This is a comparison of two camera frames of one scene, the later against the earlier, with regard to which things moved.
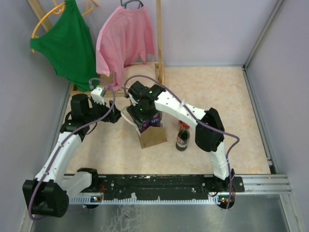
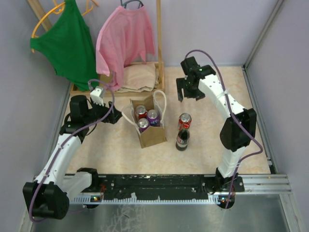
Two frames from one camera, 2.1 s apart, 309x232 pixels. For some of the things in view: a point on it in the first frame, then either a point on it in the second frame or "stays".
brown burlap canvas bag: (153, 135) stays
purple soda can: (144, 125) stays
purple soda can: (155, 121) stays
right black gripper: (133, 110) → (180, 83)
